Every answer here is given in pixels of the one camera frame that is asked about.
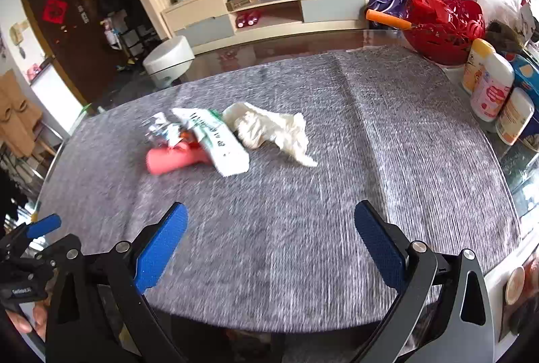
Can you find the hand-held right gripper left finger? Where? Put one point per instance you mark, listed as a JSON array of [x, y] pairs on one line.
[[164, 245]]

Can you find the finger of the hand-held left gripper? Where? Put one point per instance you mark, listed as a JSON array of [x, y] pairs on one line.
[[42, 226]]

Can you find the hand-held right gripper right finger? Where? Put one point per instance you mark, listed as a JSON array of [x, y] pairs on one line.
[[379, 249]]

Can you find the pink ribbed tube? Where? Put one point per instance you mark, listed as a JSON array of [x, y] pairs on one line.
[[172, 159]]

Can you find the clear plastic wrapper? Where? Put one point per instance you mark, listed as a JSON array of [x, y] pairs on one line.
[[159, 129]]

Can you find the white green printed wrapper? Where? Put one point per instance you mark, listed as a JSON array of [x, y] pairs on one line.
[[217, 138]]

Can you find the white tissue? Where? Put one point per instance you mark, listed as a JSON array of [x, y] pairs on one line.
[[261, 127]]

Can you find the person's left hand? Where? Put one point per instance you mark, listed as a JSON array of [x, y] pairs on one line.
[[21, 321]]

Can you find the grey woven table mat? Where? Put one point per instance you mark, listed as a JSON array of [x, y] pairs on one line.
[[337, 177]]

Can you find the tan coat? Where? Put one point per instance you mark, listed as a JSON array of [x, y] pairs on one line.
[[14, 114]]

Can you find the white board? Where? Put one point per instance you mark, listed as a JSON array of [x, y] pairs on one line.
[[54, 93]]

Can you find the brown wooden door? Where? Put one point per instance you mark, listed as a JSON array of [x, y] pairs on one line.
[[63, 47]]

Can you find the white round stool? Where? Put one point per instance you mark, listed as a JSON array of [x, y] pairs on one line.
[[168, 60]]

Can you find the white bottle orange label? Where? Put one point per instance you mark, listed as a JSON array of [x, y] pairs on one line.
[[513, 114]]

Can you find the white bottle pink label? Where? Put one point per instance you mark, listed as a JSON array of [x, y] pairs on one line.
[[490, 89]]

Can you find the white bottle yellow cap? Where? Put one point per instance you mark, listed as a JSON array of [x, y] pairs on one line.
[[473, 66]]

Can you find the red diamond door decoration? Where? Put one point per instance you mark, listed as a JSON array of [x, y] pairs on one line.
[[54, 11]]

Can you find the red openwork basket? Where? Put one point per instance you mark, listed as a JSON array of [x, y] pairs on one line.
[[446, 30]]

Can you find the blue carton box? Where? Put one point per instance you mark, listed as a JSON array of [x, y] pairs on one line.
[[527, 72]]

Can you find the orange toy stick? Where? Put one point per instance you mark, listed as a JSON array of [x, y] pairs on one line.
[[387, 18]]

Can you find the brown furry object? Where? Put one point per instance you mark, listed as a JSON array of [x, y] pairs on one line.
[[501, 34]]

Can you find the purple bag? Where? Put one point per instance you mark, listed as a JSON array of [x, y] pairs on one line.
[[391, 1]]

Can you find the flat tan box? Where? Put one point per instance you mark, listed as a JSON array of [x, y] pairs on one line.
[[244, 1]]

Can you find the metal frame chair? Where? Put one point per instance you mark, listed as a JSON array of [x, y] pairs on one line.
[[46, 140]]

